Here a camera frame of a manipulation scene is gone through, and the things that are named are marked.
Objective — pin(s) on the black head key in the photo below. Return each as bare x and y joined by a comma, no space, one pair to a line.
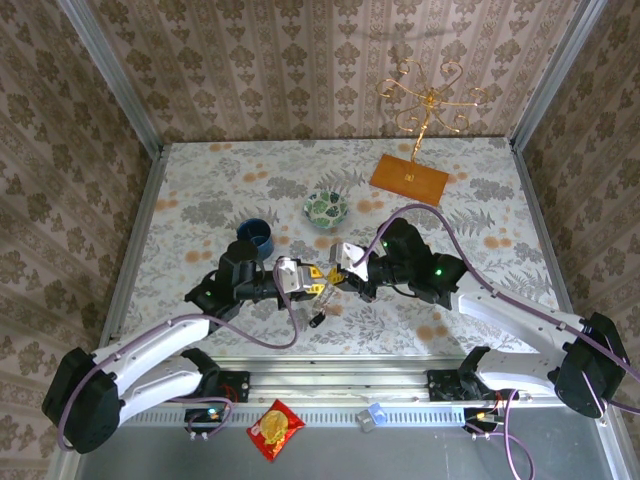
317,319

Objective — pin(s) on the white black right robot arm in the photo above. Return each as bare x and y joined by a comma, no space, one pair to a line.
510,320

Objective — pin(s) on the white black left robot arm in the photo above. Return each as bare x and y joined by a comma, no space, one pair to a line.
160,340

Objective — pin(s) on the dark blue enamel mug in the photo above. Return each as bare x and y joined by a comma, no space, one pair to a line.
255,230

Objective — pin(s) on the green leaf pattern bowl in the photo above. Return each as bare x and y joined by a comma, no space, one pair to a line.
326,210

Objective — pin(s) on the gold hook stand wooden base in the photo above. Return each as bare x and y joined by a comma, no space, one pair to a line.
407,177

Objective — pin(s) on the small black controller board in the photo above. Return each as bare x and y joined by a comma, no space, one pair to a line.
482,417
207,415

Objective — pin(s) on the small blue silver packet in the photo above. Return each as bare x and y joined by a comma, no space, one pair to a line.
370,417

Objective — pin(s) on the red snack packet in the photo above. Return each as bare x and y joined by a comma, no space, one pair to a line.
275,429

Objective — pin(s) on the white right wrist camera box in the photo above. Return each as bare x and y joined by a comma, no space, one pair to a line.
350,260

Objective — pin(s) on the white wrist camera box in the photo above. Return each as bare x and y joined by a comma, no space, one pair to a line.
350,260
292,275

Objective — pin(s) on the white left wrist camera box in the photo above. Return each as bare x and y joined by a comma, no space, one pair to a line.
292,275

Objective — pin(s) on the aluminium front mounting rail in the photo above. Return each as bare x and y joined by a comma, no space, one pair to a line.
340,380

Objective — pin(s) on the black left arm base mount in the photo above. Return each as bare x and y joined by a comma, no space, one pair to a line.
240,385

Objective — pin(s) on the aluminium table side rail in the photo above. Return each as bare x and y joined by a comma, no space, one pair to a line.
542,225
136,240

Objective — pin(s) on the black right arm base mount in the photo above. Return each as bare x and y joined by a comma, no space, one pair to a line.
442,385

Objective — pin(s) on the aluminium frame post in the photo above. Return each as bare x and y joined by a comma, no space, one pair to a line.
115,80
555,75

